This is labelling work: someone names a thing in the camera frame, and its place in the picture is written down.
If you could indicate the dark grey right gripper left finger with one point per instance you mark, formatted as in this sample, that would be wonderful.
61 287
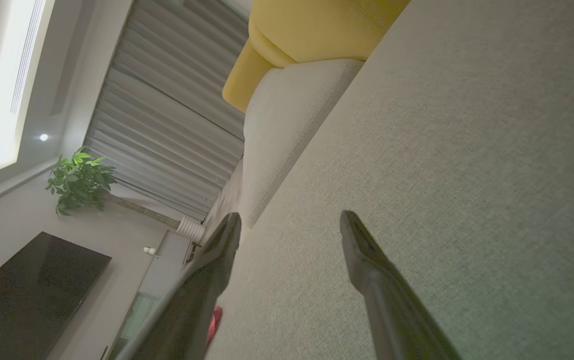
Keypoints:
192 310

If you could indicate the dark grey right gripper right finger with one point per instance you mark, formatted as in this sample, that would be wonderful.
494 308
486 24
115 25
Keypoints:
391 310

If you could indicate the red shorts with white trim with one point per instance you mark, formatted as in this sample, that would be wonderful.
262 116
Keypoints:
215 322

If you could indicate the grey and green TV cabinet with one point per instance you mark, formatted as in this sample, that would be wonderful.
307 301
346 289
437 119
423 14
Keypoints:
159 270

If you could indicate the white ribbed plant pot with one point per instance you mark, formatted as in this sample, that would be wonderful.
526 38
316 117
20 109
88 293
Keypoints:
191 230

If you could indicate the large grey sofa seat cushion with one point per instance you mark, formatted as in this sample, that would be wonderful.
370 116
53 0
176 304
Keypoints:
466 175

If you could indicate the black flat television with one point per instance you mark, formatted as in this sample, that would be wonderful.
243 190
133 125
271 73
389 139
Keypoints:
32 295

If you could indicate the green potted plant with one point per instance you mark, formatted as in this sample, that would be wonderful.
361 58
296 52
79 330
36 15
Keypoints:
79 182

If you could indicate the narrow grey sofa seat cushion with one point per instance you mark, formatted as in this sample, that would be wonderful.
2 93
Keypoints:
286 125

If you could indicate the grey pleated curtain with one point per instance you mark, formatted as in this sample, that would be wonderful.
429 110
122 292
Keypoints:
167 100

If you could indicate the yellow sofa backrest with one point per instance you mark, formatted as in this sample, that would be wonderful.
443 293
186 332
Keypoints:
316 25

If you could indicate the white ceiling air vent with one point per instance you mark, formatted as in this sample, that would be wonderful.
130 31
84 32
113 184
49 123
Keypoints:
26 55

